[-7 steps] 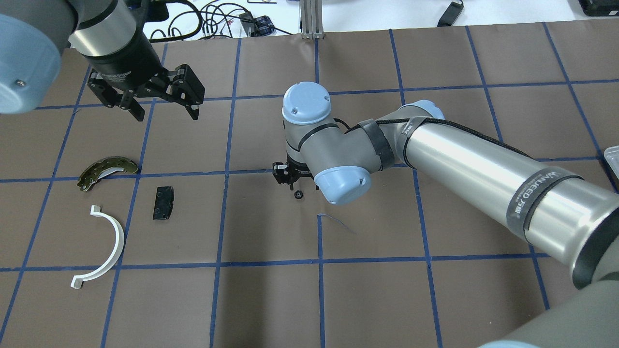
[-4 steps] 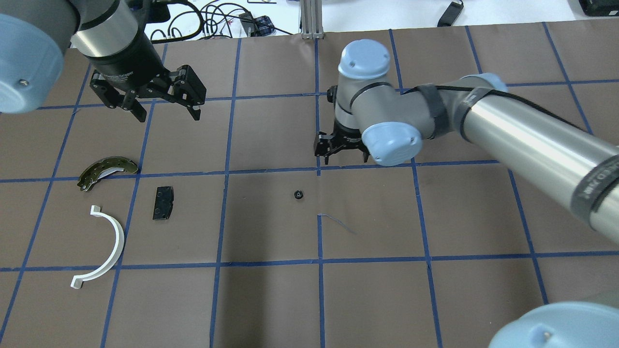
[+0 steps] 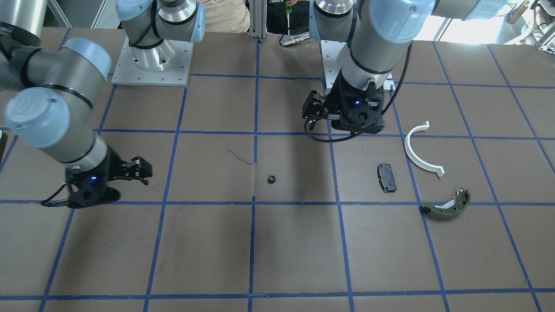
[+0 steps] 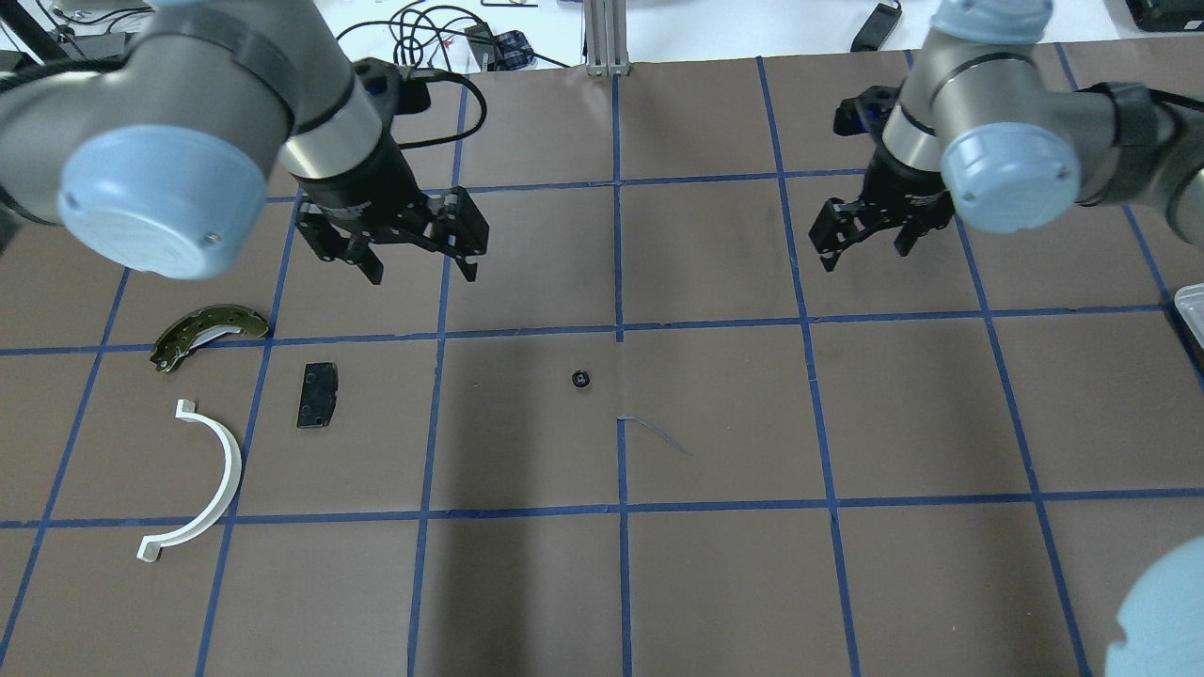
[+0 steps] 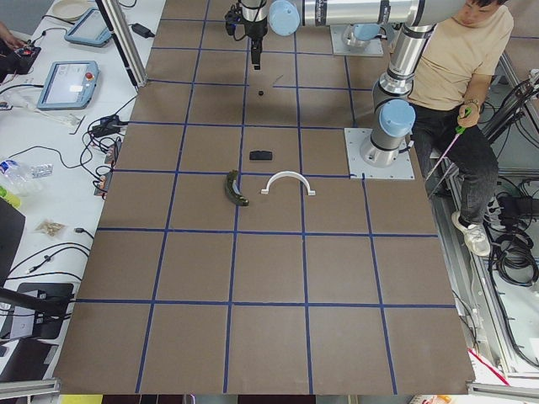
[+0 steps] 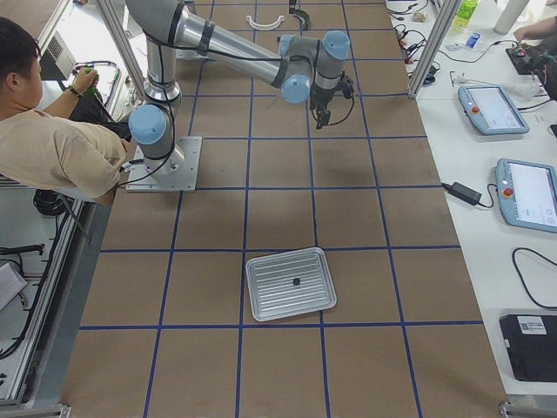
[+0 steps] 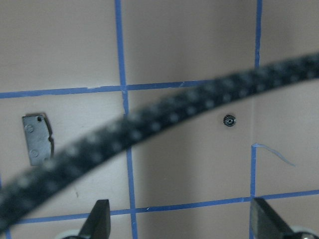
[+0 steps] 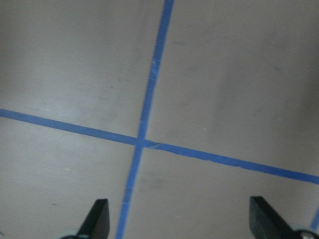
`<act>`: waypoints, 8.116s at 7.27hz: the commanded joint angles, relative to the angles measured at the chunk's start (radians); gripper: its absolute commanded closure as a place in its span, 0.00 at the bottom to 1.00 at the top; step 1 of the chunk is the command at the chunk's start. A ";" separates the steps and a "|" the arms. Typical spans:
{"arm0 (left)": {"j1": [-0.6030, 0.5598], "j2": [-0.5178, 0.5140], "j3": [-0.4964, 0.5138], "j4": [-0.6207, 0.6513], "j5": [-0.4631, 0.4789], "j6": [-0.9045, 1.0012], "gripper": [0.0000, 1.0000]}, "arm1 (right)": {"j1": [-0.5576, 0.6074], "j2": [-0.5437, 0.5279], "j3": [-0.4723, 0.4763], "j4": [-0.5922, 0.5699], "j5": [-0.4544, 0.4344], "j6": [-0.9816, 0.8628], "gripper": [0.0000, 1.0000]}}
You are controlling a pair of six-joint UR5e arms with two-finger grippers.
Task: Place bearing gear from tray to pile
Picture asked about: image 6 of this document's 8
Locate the teach pendant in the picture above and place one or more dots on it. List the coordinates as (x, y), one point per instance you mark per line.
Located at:
(527, 194)
(491, 111)

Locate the green bottle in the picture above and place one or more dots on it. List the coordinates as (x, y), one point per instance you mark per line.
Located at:
(463, 15)

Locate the olive green brake shoe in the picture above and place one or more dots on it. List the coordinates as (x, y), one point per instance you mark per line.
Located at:
(303, 18)

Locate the person in beige shirt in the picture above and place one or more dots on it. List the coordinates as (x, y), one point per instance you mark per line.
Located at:
(67, 146)

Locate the aluminium frame post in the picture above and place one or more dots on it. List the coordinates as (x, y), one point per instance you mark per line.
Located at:
(433, 42)

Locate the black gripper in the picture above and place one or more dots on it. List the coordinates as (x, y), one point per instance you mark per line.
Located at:
(320, 98)

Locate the black power adapter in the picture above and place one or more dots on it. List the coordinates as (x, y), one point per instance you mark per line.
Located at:
(463, 193)

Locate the lower teach pendant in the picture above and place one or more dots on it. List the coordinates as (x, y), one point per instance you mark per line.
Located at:
(527, 194)

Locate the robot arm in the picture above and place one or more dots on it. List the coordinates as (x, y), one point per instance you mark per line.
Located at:
(304, 70)

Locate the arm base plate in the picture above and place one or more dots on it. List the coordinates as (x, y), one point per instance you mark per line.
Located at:
(179, 172)

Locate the upper teach pendant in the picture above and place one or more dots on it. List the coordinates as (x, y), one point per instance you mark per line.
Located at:
(491, 111)

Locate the silver metal tray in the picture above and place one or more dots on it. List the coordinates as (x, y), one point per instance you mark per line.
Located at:
(272, 294)

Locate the black box with label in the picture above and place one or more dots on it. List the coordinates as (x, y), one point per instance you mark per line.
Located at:
(530, 341)

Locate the white cylinder cup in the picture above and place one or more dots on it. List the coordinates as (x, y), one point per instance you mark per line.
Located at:
(509, 16)

